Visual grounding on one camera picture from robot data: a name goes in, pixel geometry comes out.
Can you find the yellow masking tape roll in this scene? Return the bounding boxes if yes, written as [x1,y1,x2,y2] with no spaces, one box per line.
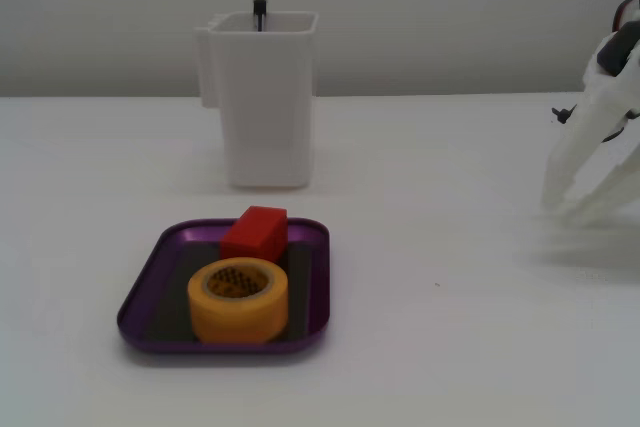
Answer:
[187,256,290,345]

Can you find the white plastic pen holder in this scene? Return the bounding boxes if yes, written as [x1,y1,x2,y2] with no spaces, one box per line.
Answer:
[193,10,320,191]

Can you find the red black servo wires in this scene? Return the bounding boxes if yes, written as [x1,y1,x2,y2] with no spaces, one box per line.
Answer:
[611,0,640,34]

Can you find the red rectangular cube block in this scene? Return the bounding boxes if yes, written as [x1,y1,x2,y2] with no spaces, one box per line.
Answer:
[219,205,290,265]

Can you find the purple metal tray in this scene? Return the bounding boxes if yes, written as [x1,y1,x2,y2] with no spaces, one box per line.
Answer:
[116,217,331,354]

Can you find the black zip tie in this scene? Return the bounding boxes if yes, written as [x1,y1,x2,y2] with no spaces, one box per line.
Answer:
[551,104,578,125]

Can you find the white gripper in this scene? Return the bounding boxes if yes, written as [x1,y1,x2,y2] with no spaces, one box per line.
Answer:
[542,20,640,226]

